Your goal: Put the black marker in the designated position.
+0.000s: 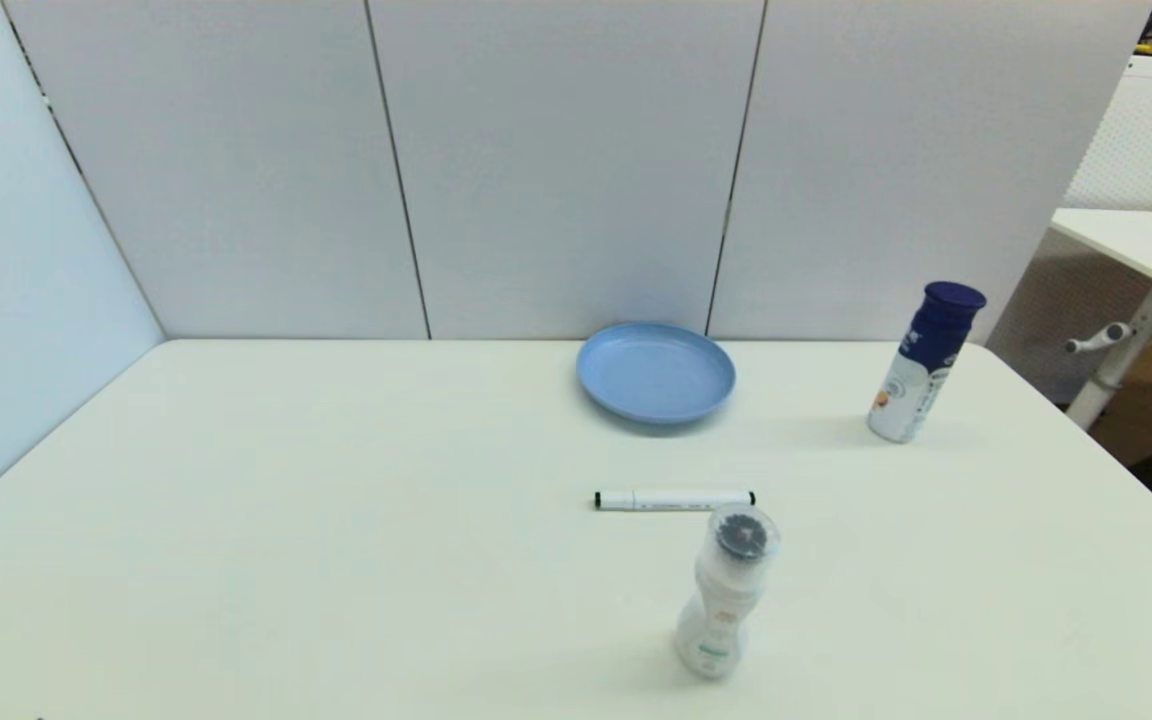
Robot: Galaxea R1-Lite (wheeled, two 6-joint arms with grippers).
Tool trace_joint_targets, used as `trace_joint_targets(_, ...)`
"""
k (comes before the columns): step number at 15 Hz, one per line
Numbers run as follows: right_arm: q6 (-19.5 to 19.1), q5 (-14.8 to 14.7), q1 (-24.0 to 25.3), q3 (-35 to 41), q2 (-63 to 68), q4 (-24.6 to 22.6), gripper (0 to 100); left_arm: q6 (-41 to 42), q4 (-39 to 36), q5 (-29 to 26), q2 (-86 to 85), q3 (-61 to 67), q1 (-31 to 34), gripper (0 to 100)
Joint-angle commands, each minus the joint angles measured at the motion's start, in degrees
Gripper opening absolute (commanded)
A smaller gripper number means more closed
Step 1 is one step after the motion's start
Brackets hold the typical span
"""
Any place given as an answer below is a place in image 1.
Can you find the white marker with black caps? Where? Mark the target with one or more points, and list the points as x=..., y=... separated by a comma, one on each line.
x=676, y=500

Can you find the blue round plate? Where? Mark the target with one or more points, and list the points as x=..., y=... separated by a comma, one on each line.
x=654, y=374

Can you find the white bottle with clear cap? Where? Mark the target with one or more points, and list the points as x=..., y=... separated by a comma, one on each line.
x=726, y=600

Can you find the white bottle with blue cap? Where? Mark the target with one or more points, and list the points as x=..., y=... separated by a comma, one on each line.
x=921, y=370

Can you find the white side table leg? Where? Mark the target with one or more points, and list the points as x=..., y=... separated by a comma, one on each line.
x=1116, y=370

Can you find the white side table top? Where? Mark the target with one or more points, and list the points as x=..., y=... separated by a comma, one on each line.
x=1141, y=245

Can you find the white pegboard panel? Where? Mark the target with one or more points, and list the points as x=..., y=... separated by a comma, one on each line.
x=1151, y=140

